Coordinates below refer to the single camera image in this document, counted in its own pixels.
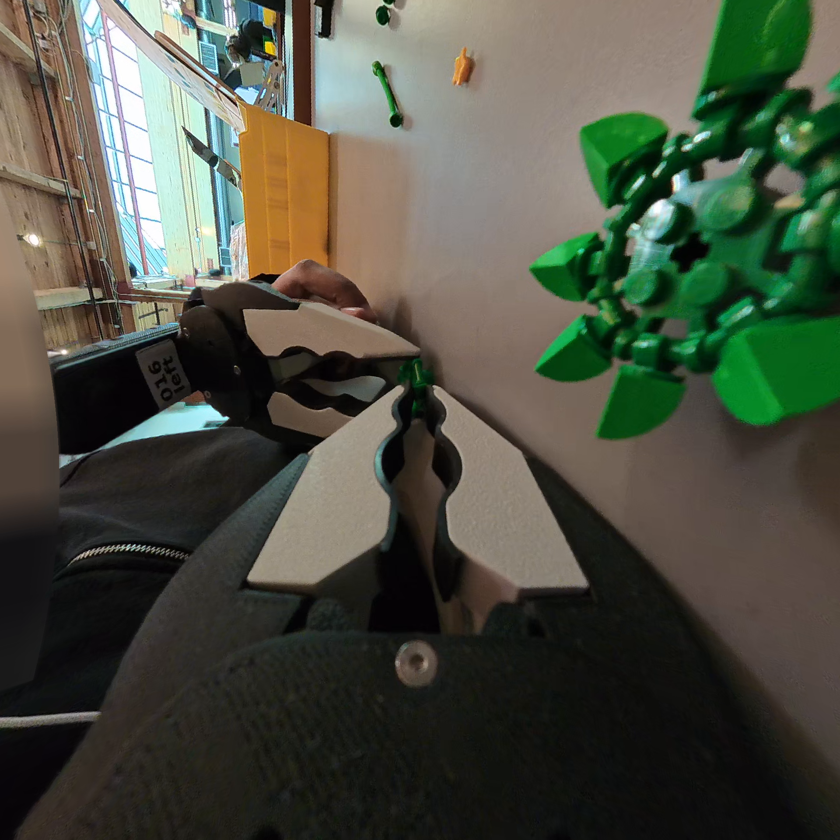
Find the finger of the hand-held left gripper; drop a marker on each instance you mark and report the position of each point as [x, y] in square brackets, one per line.
[308, 417]
[328, 328]

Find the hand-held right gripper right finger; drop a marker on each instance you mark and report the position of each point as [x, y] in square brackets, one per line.
[512, 525]

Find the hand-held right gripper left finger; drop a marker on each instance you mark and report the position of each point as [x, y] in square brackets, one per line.
[328, 518]

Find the green toy web disc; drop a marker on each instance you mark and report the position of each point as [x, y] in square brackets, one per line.
[413, 374]

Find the person's left hand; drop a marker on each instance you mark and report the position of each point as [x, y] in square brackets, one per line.
[328, 285]

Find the clear plastic bags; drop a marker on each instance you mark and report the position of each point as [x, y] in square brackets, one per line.
[239, 249]

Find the yellow storage bin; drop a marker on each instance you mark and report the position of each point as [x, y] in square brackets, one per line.
[282, 190]

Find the black and white board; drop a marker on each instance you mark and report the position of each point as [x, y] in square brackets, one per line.
[210, 157]

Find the green toy stalk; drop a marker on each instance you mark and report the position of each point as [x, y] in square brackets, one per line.
[387, 92]

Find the book stand with booklet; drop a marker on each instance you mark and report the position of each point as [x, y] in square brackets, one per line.
[197, 72]

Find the yellow toy star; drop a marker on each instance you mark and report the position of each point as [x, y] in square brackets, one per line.
[463, 65]

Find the small black object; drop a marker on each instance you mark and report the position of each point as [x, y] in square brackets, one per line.
[323, 16]

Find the large green leaf wheel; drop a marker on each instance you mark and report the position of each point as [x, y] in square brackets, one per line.
[722, 262]

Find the wooden post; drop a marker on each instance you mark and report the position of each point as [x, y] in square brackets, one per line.
[302, 65]

